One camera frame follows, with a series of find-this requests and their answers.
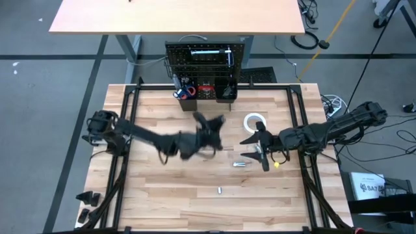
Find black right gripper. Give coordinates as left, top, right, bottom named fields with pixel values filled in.
left=239, top=121, right=284, bottom=172

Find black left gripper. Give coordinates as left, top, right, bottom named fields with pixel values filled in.
left=177, top=111, right=226, bottom=161

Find white tape roll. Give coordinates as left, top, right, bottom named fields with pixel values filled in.
left=243, top=112, right=267, bottom=134

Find black handled needle-nose pliers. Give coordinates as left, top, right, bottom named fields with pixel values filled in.
left=222, top=81, right=238, bottom=99

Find blue orange handled scissors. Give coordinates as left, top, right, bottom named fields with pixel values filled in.
left=175, top=84, right=197, bottom=100

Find black C-clamp silver screw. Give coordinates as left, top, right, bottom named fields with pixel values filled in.
left=190, top=47, right=235, bottom=68

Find wide black pegboard bin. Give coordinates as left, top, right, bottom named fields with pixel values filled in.
left=214, top=81, right=239, bottom=105

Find black metal pegboard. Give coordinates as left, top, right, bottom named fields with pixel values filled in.
left=164, top=40, right=245, bottom=113

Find tall black pegboard bin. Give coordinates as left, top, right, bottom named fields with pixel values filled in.
left=177, top=83, right=198, bottom=112

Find black perforated mat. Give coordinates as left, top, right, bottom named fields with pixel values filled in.
left=239, top=66, right=278, bottom=84

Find light wooden desk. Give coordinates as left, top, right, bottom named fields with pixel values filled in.
left=48, top=0, right=306, bottom=85

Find white printed box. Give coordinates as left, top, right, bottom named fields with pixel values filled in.
left=349, top=171, right=387, bottom=202

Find black equipment cart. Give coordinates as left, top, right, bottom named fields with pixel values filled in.
left=340, top=170, right=416, bottom=234

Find black wire basket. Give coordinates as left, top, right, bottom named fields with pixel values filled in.
left=163, top=47, right=235, bottom=80

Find black aluminium table frame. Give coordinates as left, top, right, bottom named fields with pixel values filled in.
left=74, top=76, right=356, bottom=234

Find grey white cable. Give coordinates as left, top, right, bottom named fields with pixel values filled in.
left=177, top=33, right=209, bottom=43

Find thin black cable white plug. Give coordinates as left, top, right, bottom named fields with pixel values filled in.
left=274, top=34, right=303, bottom=83

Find white coiled cable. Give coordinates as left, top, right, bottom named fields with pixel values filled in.
left=320, top=94, right=348, bottom=116

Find black coiled cable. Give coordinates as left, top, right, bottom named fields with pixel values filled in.
left=291, top=31, right=321, bottom=50

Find black power strip cables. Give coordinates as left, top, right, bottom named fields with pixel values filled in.
left=297, top=0, right=319, bottom=25

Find thin black diagonal cable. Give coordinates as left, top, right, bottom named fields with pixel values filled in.
left=346, top=0, right=402, bottom=108

